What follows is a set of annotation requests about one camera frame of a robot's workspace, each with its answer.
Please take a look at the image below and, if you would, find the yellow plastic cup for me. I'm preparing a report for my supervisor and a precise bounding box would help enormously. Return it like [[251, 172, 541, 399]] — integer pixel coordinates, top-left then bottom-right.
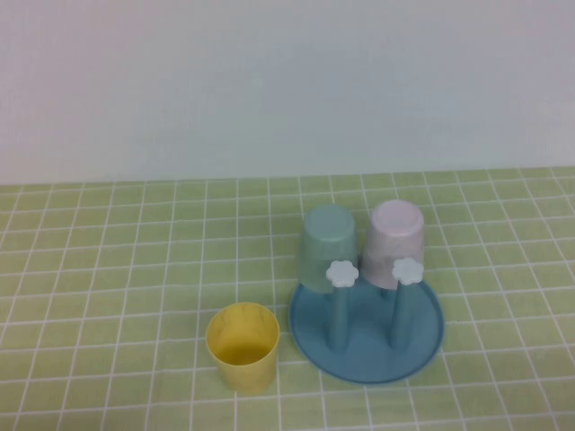
[[205, 303, 281, 396]]

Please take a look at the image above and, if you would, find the pale pink plastic cup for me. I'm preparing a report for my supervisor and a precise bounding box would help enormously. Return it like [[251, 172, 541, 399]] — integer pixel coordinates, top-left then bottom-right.
[[360, 199, 426, 291]]

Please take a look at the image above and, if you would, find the teal plastic cup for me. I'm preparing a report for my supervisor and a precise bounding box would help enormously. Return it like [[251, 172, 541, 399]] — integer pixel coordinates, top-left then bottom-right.
[[294, 204, 359, 295]]

